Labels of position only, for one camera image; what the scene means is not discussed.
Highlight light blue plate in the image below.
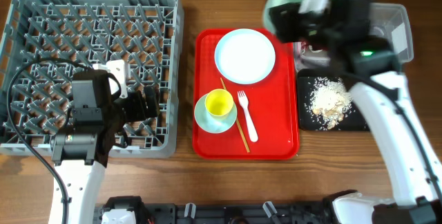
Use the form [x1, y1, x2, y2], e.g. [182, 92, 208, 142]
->
[214, 28, 276, 84]

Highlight white plastic fork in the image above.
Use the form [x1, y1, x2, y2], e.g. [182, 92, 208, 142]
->
[238, 91, 258, 142]

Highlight light blue small bowl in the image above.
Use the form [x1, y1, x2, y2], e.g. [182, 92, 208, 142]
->
[194, 94, 238, 134]

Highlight rice and food scraps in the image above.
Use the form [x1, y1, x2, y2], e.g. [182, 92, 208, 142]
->
[304, 77, 352, 131]

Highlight yellow plastic cup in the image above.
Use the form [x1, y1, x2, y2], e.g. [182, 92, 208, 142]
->
[204, 88, 234, 120]

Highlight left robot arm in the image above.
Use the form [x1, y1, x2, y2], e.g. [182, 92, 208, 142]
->
[49, 69, 160, 223]

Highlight black waste tray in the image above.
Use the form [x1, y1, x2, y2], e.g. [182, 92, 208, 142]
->
[296, 68, 369, 131]

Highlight red plastic tray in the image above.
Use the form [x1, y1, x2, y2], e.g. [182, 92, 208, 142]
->
[193, 28, 300, 160]

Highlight grey dishwasher rack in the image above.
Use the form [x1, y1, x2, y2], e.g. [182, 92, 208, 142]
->
[1, 0, 184, 158]

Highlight red sauce packet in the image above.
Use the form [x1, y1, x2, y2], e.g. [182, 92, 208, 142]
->
[294, 41, 306, 57]

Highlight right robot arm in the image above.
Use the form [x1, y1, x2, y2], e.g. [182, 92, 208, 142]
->
[262, 0, 441, 223]

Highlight clear plastic bin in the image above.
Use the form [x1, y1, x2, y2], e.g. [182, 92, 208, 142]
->
[294, 3, 414, 72]

